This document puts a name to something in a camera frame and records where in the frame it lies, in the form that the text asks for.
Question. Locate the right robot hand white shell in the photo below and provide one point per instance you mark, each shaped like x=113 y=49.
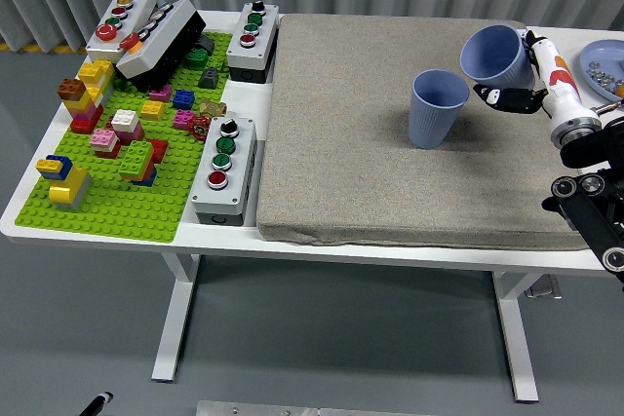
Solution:
x=560 y=89

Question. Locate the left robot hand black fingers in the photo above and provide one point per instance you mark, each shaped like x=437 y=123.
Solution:
x=97 y=401

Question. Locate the blue ribbed plastic cup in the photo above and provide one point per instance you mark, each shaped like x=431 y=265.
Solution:
x=431 y=128
x=492 y=55

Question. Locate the blue plate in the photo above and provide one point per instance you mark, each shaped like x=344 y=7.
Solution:
x=604 y=53

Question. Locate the white table leg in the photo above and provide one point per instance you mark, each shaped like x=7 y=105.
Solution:
x=517 y=348
x=170 y=328

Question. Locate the green brick baseplate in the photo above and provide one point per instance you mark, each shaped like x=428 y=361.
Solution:
x=122 y=211

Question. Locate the grey metal plate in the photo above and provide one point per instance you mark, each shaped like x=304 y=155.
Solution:
x=292 y=408

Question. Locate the grey-brown cushion mat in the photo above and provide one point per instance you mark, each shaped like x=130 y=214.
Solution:
x=351 y=143

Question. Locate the blue yellow grey brick stack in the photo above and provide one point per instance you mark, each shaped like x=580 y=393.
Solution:
x=68 y=187

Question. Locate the green orange blue brick stack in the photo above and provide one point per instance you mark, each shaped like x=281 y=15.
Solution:
x=136 y=158

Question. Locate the red toy brick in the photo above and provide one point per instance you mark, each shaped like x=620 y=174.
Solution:
x=161 y=150

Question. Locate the pink white red brick stack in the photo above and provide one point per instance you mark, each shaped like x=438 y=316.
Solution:
x=103 y=139

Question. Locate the brown yellow red brick tower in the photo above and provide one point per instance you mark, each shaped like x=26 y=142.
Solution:
x=80 y=109

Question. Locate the magenta toy brick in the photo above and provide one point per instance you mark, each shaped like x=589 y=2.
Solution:
x=183 y=119
x=161 y=93

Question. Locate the yellow toy brick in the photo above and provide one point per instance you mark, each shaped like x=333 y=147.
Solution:
x=152 y=110

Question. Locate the blue toy brick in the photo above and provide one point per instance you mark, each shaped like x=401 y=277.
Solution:
x=184 y=99

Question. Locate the yellow white brick stack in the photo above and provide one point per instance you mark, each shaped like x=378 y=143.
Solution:
x=95 y=70

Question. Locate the white five-button control box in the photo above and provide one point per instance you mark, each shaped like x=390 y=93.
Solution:
x=97 y=46

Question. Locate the dark green toy brick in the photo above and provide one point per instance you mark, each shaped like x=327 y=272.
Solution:
x=197 y=59

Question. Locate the dark grey slope brick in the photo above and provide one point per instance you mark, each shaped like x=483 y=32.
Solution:
x=206 y=44

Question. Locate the long white black button box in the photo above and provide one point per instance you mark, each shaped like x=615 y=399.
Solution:
x=161 y=41

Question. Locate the grey metal bracket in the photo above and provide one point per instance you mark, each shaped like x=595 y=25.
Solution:
x=543 y=289

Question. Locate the grey four-button switch box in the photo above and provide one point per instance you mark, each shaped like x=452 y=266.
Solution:
x=234 y=192

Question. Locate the grey three-button switch box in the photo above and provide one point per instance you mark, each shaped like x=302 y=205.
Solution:
x=239 y=53

